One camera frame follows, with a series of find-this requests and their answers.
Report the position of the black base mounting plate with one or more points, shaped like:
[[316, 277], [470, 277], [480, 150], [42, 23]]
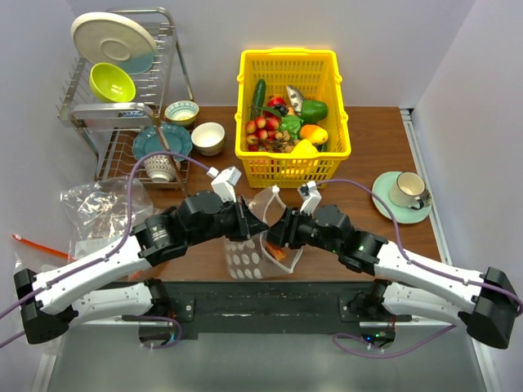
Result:
[[280, 307]]

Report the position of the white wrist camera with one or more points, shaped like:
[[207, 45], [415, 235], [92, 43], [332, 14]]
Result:
[[311, 197], [223, 182]]

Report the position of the green lettuce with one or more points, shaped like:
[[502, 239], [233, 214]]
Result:
[[292, 125]]

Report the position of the large cream blue plate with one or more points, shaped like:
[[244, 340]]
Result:
[[111, 38]]

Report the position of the orange papaya slice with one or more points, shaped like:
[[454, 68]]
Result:
[[276, 252]]

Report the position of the metal dish rack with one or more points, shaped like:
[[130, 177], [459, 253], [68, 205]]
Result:
[[109, 129]]

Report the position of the white cream bowl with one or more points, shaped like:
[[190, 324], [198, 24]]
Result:
[[209, 138]]

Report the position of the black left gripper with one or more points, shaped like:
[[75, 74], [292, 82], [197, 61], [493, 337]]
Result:
[[248, 223]]

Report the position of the brown longan bunch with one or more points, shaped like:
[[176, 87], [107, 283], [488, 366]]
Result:
[[279, 142]]

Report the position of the grey toy fish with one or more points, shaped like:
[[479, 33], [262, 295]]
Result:
[[296, 98]]

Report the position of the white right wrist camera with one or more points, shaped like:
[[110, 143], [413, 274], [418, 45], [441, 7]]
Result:
[[311, 197]]

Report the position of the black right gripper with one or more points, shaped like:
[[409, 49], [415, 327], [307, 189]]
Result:
[[285, 229]]

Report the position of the mint green saucer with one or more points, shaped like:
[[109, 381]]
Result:
[[381, 187]]

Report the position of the yellow bell pepper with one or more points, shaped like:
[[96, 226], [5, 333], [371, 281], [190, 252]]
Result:
[[304, 148]]

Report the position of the yellow plastic basket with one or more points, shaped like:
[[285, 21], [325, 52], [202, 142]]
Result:
[[316, 75]]

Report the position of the lime green bowl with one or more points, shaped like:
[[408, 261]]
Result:
[[111, 84]]

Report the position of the orange-zipper clear bag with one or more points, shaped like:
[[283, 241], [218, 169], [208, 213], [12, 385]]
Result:
[[26, 254]]

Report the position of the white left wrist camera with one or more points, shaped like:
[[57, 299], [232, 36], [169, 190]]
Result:
[[223, 182]]

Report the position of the teal scalloped plate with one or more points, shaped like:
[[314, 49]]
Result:
[[147, 141]]

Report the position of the crumpled clear plastic bag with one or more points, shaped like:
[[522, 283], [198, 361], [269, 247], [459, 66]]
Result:
[[99, 209]]

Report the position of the clear white-dotted zip bag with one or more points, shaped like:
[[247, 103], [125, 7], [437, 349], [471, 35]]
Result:
[[249, 260]]

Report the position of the cream mug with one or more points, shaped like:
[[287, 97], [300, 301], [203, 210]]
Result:
[[410, 190]]

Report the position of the teal patterned small bowl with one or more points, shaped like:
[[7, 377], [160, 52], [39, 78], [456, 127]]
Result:
[[182, 112]]

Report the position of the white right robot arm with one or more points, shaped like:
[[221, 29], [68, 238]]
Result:
[[484, 302]]

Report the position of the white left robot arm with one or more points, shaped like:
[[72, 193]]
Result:
[[52, 302]]

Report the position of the red pomegranate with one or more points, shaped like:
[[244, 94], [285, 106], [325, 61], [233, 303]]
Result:
[[278, 103]]

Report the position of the dark green cucumber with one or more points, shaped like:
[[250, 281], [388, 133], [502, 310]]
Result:
[[259, 94]]

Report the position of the patterned white bowl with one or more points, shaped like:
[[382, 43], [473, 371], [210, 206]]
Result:
[[159, 169]]

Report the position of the green bell pepper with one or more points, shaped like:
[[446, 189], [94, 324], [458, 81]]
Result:
[[313, 111]]

